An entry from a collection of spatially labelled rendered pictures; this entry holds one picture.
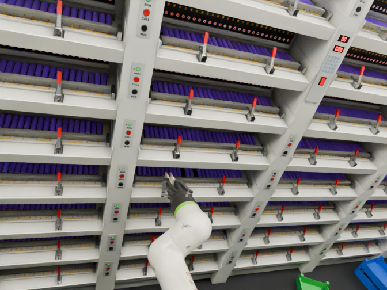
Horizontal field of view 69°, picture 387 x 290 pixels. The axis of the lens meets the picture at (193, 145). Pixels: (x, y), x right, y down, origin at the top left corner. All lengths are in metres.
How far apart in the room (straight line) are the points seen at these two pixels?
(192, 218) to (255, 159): 0.52
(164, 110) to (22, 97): 0.45
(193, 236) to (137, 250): 0.69
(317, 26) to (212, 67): 0.39
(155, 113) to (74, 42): 0.33
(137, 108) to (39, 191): 0.52
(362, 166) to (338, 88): 0.60
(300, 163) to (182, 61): 0.80
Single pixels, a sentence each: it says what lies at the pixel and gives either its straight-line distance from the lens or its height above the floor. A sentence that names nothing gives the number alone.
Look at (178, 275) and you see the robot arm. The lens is 0.88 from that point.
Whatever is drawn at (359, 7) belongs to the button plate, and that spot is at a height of 1.64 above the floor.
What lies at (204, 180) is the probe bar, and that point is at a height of 0.80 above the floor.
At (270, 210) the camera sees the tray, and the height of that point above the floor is 0.58.
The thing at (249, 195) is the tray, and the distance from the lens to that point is 1.44.
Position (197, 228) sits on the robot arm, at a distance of 0.90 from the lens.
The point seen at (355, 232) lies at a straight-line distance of 2.33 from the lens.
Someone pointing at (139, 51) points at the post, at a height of 1.36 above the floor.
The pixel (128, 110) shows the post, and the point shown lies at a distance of 0.99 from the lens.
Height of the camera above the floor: 1.61
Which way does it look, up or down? 31 degrees down
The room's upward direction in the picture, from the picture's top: 17 degrees clockwise
